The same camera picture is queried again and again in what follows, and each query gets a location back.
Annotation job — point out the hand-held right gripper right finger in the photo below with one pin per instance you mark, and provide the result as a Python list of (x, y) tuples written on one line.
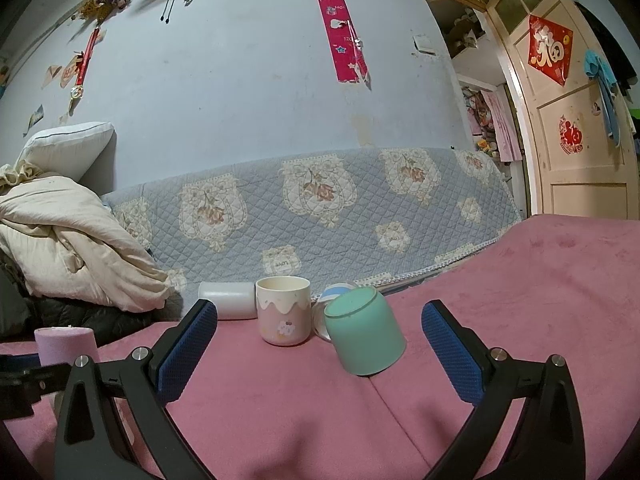
[(450, 355)]

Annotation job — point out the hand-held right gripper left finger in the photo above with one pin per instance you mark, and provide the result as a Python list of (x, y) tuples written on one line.
[(182, 355)]

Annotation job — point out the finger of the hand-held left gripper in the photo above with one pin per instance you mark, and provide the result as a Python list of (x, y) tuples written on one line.
[(22, 380)]

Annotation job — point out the mint green cup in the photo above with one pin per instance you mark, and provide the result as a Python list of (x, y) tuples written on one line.
[(367, 340)]

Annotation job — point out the lilac cup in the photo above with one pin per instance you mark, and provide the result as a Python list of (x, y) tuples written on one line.
[(65, 345)]

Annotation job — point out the pink cup with cream drip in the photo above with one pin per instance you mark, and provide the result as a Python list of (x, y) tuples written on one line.
[(282, 310)]

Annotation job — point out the blue and white cup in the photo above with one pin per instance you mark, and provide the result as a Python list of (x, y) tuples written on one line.
[(334, 291)]

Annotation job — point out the dark padded jacket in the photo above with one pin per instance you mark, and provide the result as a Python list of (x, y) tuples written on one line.
[(100, 317)]

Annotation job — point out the cream duvet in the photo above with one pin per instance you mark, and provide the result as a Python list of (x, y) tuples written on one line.
[(65, 235)]

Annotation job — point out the grey quilted floral cover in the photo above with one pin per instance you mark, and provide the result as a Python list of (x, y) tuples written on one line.
[(320, 230)]

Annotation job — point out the wooden door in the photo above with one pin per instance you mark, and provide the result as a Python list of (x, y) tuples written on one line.
[(570, 180)]

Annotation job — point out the yellow plush toy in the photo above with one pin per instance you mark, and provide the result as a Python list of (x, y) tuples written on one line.
[(484, 145)]

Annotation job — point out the pink hanging clothes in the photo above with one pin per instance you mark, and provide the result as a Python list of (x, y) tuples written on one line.
[(500, 125)]

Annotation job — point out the white pillow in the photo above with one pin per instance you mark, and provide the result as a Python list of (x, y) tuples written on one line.
[(70, 145)]

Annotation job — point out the red round door sticker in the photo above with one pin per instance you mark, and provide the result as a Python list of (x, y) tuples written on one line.
[(571, 135)]

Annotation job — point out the medal with red ribbon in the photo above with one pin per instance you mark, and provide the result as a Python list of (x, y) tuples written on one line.
[(85, 62)]

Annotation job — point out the blue hanging towel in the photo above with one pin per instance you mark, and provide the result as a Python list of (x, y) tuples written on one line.
[(602, 85)]

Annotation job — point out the red diamond door poster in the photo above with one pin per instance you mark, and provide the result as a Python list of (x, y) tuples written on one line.
[(550, 50)]

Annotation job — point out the red height chart sticker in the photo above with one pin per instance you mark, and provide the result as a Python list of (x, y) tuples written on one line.
[(340, 30)]

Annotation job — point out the dark hanging clothes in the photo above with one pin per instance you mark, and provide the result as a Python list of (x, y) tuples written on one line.
[(612, 40)]

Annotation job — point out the small wall photo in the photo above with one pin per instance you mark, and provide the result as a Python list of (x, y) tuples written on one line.
[(35, 119)]

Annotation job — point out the paper wall sticker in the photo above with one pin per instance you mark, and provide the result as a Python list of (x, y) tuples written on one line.
[(52, 75)]

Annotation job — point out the white wall switch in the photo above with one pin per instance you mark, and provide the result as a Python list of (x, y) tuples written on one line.
[(425, 45)]

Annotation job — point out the cluttered wall shelf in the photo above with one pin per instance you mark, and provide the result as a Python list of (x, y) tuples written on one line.
[(465, 32)]

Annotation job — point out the dried flower wall decoration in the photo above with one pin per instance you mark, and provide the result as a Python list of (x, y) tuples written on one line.
[(107, 0)]

